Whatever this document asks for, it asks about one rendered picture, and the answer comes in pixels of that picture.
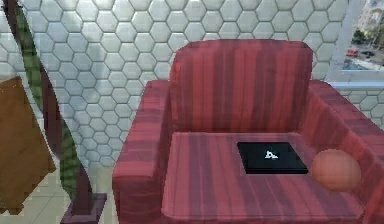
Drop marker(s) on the black closed laptop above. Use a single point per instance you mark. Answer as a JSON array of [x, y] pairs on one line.
[[270, 158]]

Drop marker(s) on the red striped armchair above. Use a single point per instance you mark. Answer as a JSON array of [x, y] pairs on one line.
[[213, 100]]

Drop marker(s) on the dark maroon and green floor lamp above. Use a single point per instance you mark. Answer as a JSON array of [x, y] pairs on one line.
[[50, 110]]

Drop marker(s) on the orange ball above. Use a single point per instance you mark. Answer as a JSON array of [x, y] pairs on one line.
[[336, 170]]

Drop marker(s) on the brown wooden board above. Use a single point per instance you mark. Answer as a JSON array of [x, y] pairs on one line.
[[20, 146]]

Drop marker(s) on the white framed window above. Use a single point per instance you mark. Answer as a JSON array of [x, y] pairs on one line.
[[361, 43]]

